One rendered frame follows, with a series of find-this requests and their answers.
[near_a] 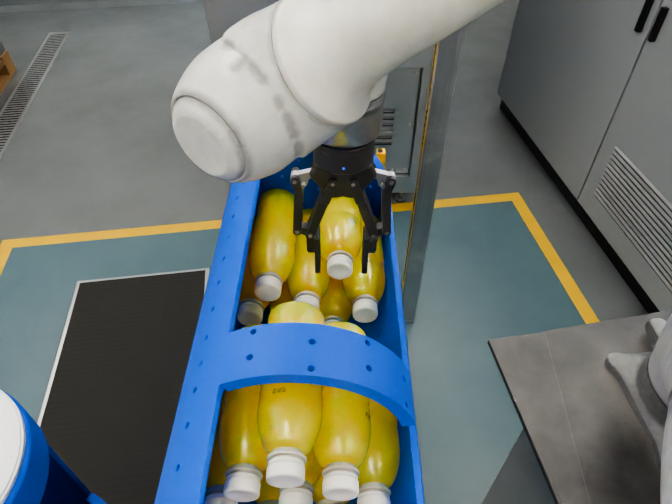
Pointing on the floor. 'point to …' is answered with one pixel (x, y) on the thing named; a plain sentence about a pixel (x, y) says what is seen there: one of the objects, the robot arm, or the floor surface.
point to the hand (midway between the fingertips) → (341, 252)
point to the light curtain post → (430, 163)
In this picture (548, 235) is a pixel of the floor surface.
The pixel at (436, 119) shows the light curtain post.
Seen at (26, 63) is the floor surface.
